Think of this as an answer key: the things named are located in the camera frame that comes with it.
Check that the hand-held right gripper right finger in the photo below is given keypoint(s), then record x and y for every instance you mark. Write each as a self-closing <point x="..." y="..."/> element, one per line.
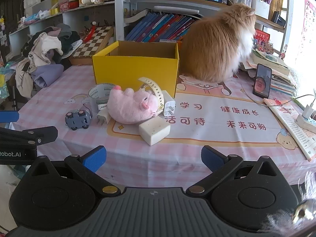
<point x="211" y="156"/>

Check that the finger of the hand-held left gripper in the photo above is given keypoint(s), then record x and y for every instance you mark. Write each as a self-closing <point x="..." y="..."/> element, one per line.
<point x="8" y="116"/>
<point x="37" y="134"/>

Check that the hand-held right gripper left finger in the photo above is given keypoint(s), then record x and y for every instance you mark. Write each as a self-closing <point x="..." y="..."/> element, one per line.
<point x="95" y="156"/>

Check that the white long charger plug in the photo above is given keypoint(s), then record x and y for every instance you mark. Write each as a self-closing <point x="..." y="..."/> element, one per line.
<point x="103" y="117"/>

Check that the grey purple toy car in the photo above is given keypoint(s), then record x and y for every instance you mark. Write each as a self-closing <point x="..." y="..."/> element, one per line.
<point x="77" y="119"/>

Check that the pink plush pig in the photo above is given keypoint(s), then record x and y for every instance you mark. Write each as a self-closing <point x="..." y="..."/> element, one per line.
<point x="128" y="108"/>

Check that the clear tape roll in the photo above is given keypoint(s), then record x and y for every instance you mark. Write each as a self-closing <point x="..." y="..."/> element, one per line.
<point x="95" y="96"/>

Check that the white foam block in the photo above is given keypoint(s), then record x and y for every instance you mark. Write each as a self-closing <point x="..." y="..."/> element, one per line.
<point x="154" y="132"/>

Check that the white cube charger plug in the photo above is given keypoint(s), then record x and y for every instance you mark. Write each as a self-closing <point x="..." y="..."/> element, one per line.
<point x="169" y="106"/>

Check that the cream measuring tape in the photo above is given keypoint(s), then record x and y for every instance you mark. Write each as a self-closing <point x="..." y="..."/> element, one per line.
<point x="158" y="91"/>

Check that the yellow cardboard box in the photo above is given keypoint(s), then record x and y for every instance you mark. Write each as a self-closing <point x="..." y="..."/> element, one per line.
<point x="135" y="71"/>

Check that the pile of clothes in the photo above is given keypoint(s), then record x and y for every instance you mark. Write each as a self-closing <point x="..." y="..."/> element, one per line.
<point x="44" y="54"/>

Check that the open printed booklet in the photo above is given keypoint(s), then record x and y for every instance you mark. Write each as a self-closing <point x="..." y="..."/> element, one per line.
<point x="291" y="128"/>

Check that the black smartphone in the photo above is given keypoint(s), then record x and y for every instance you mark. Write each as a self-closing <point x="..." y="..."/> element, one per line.
<point x="261" y="84"/>

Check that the fluffy grey pompom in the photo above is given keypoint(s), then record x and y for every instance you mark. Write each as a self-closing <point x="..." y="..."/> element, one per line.
<point x="284" y="219"/>

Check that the white power strip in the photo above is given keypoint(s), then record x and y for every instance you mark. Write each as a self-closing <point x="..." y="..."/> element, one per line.
<point x="307" y="124"/>

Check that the stack of books and papers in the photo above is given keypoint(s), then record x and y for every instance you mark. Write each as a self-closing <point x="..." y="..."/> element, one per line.
<point x="279" y="79"/>

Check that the wooden chessboard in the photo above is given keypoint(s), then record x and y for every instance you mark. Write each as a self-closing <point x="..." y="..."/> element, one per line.
<point x="93" y="44"/>

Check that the white plugged-in charger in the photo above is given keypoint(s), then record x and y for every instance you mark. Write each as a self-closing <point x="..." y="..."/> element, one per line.
<point x="307" y="110"/>

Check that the orange and white cat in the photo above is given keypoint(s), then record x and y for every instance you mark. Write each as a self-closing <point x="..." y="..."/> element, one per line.
<point x="214" y="49"/>

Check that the red tassel ornament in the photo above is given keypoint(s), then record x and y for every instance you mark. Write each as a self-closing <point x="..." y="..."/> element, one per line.
<point x="91" y="29"/>

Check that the white curved shelf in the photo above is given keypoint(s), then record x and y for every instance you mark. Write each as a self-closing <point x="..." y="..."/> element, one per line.
<point x="74" y="17"/>

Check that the row of colourful books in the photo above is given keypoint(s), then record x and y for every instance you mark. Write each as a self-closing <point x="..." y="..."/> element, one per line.
<point x="158" y="27"/>

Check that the small black box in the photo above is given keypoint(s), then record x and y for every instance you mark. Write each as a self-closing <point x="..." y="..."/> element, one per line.
<point x="277" y="18"/>

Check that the white pen holder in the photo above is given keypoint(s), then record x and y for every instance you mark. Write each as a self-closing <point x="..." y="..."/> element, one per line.
<point x="260" y="8"/>

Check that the row of yellow books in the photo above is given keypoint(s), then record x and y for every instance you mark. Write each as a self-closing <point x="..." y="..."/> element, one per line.
<point x="276" y="1"/>

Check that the white bookshelf frame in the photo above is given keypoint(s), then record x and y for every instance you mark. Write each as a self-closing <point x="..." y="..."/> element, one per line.
<point x="119" y="9"/>

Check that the wall poster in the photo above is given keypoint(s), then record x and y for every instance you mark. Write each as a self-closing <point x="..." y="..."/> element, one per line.
<point x="308" y="24"/>

